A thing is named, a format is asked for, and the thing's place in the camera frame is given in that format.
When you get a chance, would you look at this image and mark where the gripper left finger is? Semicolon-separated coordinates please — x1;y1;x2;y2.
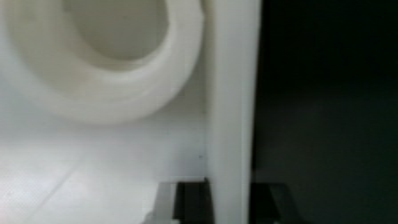
144;180;213;224

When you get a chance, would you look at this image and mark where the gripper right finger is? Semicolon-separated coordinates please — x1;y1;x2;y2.
248;183;307;224

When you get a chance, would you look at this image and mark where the white square tabletop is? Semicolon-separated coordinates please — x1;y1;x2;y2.
0;0;261;224

